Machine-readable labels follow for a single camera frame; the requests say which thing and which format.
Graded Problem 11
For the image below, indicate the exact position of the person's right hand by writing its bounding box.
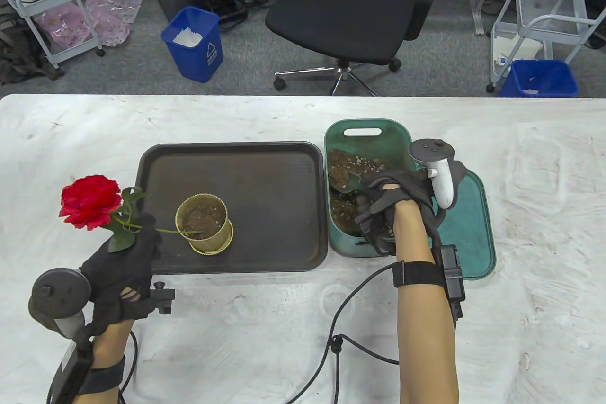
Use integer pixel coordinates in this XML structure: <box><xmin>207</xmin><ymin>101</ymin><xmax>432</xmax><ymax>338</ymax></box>
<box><xmin>354</xmin><ymin>170</ymin><xmax>438</xmax><ymax>255</ymax></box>

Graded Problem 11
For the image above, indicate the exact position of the person's left hand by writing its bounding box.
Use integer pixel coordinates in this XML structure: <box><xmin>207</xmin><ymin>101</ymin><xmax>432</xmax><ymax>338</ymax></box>
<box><xmin>78</xmin><ymin>212</ymin><xmax>164</xmax><ymax>336</ymax></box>

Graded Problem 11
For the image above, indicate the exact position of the green garden trowel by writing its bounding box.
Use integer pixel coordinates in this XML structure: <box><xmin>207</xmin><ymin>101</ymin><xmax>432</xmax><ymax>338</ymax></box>
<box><xmin>330</xmin><ymin>170</ymin><xmax>365</xmax><ymax>194</ymax></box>

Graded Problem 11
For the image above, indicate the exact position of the brown potting mix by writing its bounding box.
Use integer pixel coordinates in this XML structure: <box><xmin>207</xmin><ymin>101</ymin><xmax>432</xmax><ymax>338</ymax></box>
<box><xmin>328</xmin><ymin>148</ymin><xmax>396</xmax><ymax>237</ymax></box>
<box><xmin>182</xmin><ymin>205</ymin><xmax>225</xmax><ymax>239</ymax></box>

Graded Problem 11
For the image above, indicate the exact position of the red artificial rose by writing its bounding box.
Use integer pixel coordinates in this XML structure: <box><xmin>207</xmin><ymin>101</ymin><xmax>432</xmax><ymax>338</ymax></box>
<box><xmin>59</xmin><ymin>175</ymin><xmax>204</xmax><ymax>253</ymax></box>

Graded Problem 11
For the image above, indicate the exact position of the teal plastic bin lid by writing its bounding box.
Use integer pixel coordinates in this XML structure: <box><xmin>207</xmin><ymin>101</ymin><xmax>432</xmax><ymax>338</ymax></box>
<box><xmin>428</xmin><ymin>165</ymin><xmax>497</xmax><ymax>280</ymax></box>

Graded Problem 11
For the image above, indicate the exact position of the person's right forearm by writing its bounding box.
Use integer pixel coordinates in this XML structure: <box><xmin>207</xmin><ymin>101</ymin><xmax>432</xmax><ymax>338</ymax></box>
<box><xmin>393</xmin><ymin>200</ymin><xmax>460</xmax><ymax>404</ymax></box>

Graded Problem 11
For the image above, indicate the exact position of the dark grey handheld controller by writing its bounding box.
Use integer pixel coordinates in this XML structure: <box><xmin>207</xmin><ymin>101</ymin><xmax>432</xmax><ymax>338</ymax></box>
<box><xmin>28</xmin><ymin>269</ymin><xmax>91</xmax><ymax>336</ymax></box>

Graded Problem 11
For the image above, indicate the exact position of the teal plastic storage bin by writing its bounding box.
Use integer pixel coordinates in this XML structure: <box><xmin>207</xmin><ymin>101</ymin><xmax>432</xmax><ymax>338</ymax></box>
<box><xmin>324</xmin><ymin>119</ymin><xmax>426</xmax><ymax>259</ymax></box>

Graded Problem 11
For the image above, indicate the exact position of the gold ribbed flower pot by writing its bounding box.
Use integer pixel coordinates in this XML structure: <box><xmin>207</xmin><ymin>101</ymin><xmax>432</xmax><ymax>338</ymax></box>
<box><xmin>175</xmin><ymin>194</ymin><xmax>234</xmax><ymax>255</ymax></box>

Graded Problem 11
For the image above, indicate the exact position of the dark brown plastic tray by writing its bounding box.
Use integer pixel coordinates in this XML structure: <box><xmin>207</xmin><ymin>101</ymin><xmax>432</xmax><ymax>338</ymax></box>
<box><xmin>125</xmin><ymin>141</ymin><xmax>330</xmax><ymax>276</ymax></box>

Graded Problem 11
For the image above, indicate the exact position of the plain blue waste bin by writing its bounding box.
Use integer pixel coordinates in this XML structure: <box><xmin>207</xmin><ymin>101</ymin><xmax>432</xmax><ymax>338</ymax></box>
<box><xmin>499</xmin><ymin>59</ymin><xmax>579</xmax><ymax>98</ymax></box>

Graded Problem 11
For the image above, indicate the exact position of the black office chair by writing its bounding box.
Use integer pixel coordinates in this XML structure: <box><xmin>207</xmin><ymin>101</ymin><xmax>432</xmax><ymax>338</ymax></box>
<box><xmin>256</xmin><ymin>0</ymin><xmax>448</xmax><ymax>96</ymax></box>

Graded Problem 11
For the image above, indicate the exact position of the blue bin with white symbol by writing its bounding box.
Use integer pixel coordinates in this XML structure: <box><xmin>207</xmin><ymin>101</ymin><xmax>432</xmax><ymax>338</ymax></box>
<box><xmin>160</xmin><ymin>6</ymin><xmax>224</xmax><ymax>83</ymax></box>

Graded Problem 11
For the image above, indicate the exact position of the dark backpack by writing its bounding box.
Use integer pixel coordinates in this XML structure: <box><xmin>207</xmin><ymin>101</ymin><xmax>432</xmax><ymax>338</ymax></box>
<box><xmin>0</xmin><ymin>4</ymin><xmax>64</xmax><ymax>85</ymax></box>

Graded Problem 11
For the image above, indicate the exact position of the white crumpled paper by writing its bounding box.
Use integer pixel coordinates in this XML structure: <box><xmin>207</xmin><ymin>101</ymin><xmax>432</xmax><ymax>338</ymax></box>
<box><xmin>171</xmin><ymin>27</ymin><xmax>204</xmax><ymax>47</ymax></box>

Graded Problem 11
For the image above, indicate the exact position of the pink plastic bag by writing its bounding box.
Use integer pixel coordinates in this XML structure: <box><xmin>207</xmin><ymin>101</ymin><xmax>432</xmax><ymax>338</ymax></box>
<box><xmin>84</xmin><ymin>0</ymin><xmax>143</xmax><ymax>47</ymax></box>
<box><xmin>36</xmin><ymin>1</ymin><xmax>90</xmax><ymax>49</ymax></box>

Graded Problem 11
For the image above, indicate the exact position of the white handled grey controller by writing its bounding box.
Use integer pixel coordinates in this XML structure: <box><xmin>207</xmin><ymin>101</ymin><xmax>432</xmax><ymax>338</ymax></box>
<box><xmin>410</xmin><ymin>139</ymin><xmax>457</xmax><ymax>209</ymax></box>

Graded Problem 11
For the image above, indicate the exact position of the black mount bracket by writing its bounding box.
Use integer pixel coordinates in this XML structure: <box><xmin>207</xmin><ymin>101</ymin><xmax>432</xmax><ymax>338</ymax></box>
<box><xmin>151</xmin><ymin>281</ymin><xmax>176</xmax><ymax>314</ymax></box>

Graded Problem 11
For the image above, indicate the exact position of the black cable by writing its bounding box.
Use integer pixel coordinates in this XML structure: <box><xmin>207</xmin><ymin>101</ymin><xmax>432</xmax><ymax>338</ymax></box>
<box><xmin>284</xmin><ymin>264</ymin><xmax>401</xmax><ymax>404</ymax></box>
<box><xmin>117</xmin><ymin>331</ymin><xmax>138</xmax><ymax>404</ymax></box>

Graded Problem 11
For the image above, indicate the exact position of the black wrist strap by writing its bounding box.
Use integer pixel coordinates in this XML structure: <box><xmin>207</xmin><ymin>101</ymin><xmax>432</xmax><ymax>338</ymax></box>
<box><xmin>392</xmin><ymin>261</ymin><xmax>448</xmax><ymax>288</ymax></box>
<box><xmin>78</xmin><ymin>354</ymin><xmax>126</xmax><ymax>394</ymax></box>

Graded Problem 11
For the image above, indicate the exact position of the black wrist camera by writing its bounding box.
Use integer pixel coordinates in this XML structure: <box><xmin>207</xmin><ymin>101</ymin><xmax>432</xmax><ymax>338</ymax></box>
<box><xmin>433</xmin><ymin>244</ymin><xmax>467</xmax><ymax>329</ymax></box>

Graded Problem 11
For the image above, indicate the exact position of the grey wrist camera with label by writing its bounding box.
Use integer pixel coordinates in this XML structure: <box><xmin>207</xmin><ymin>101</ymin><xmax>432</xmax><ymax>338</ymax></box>
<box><xmin>46</xmin><ymin>340</ymin><xmax>93</xmax><ymax>404</ymax></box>

